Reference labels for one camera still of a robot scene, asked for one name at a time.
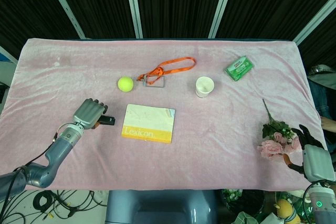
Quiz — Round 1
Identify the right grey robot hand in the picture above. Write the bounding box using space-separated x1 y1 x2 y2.
282 124 336 183

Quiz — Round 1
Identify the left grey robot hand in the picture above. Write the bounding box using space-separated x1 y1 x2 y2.
72 99 109 131

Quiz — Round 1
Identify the small black device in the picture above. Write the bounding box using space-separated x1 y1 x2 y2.
94 115 117 130

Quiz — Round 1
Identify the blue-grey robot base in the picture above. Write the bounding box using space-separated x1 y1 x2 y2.
106 189 218 224

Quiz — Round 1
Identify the yellow Lexicon book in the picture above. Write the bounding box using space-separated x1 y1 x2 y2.
121 103 176 145

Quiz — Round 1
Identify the pink artificial rose bouquet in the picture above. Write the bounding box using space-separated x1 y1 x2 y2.
257 99 302 159

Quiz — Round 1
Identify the yellow tennis ball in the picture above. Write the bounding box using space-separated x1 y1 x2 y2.
117 76 134 92

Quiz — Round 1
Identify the yellow plush toy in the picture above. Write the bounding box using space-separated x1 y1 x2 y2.
274 199 301 224

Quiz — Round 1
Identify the pink velvet tablecloth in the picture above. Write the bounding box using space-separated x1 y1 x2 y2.
0 37 332 191

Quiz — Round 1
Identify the white paper cup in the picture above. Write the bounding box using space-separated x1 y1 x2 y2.
195 76 215 99

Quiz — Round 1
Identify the green tissue pack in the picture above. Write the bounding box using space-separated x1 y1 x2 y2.
224 55 255 81

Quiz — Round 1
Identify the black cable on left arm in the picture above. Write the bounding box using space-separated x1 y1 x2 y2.
0 125 66 209

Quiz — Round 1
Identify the black floor cable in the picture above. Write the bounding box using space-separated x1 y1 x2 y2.
15 189 103 220

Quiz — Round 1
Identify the orange lanyard with badge holder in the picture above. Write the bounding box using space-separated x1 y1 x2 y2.
134 56 197 88

